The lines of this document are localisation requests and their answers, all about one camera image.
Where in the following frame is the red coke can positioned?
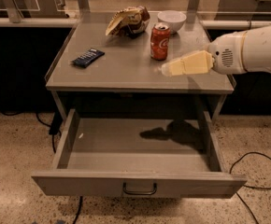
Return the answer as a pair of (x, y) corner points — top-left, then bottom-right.
(150, 22), (170, 61)

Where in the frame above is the dark blue snack bar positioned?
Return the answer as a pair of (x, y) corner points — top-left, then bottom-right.
(71, 49), (105, 68)

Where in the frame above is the crumpled chip bag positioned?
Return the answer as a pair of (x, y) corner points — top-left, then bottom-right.
(106, 6), (150, 36)

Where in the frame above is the black cable floor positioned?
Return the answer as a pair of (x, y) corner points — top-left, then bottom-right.
(0, 110), (84, 224)
(228, 151), (271, 224)

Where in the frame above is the grey cabinet with drawers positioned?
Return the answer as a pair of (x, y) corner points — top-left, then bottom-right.
(47, 12), (234, 116)

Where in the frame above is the white horizontal rail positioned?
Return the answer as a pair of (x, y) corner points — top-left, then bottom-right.
(0, 17), (271, 31)

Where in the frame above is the white bowl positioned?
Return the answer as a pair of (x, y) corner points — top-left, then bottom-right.
(157, 10), (187, 34)

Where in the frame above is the metal drawer handle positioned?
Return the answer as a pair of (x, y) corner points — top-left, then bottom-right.
(122, 182), (157, 196)

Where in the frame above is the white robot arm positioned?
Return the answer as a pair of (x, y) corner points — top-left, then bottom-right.
(160, 26), (271, 77)

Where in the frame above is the open grey top drawer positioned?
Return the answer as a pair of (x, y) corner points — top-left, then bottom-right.
(32, 110), (247, 198)

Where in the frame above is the black cable left floor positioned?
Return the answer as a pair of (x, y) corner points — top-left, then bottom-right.
(0, 110), (84, 224)

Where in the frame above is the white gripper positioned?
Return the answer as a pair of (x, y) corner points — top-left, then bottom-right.
(160, 32), (246, 77)

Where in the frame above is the black cable right floor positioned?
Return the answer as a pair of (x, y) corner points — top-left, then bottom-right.
(228, 151), (271, 224)

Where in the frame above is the black power adapter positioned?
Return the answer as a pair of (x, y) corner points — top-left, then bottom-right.
(49, 111), (63, 135)

